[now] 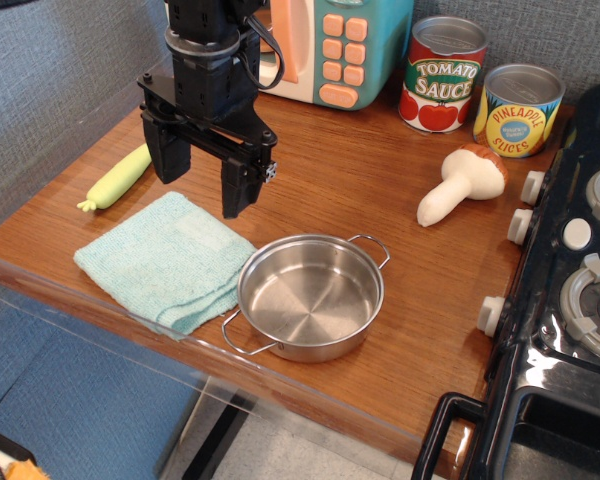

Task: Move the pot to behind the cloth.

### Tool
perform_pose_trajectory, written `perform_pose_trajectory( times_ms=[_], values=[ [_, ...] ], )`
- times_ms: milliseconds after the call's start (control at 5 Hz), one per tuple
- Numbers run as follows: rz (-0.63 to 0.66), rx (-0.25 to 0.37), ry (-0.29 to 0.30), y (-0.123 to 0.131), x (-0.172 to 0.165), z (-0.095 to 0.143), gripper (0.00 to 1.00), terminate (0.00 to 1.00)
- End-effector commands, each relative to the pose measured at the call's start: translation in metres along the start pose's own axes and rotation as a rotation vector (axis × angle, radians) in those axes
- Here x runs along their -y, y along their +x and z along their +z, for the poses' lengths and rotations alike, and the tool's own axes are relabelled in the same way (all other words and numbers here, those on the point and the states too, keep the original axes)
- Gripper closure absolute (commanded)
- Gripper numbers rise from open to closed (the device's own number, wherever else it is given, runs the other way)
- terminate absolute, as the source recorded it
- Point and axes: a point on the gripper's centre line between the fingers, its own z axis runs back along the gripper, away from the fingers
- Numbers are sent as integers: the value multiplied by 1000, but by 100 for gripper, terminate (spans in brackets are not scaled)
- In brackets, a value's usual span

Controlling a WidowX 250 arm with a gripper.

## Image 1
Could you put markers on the pineapple slices can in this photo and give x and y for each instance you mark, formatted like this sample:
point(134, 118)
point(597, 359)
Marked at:
point(517, 109)

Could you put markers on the tomato sauce can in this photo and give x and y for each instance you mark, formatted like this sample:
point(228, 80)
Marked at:
point(445, 58)

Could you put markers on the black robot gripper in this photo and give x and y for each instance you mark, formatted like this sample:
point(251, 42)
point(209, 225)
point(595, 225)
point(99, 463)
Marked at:
point(208, 103)

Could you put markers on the stainless steel two-handled bowl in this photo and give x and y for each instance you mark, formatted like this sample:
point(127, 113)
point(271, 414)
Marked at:
point(311, 298)

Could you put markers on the light blue folded cloth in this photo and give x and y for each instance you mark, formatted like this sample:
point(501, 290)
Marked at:
point(172, 264)

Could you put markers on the black toy stove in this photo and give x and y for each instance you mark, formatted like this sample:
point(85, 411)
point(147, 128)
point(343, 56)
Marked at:
point(540, 417)

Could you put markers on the teal toy microwave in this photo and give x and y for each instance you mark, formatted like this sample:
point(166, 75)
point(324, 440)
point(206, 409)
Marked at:
point(337, 54)

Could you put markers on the clear acrylic table guard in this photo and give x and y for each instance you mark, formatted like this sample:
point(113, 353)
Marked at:
point(94, 395)

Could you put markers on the green-handled metal spoon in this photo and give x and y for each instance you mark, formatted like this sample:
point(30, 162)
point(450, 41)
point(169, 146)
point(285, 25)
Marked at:
point(117, 181)

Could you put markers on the plush toy mushroom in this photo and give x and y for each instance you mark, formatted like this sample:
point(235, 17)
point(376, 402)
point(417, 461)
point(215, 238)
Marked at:
point(471, 172)

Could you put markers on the orange plush object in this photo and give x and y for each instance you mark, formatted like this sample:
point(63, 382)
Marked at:
point(24, 470)

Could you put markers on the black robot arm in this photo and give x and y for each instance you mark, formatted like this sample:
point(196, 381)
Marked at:
point(214, 21)

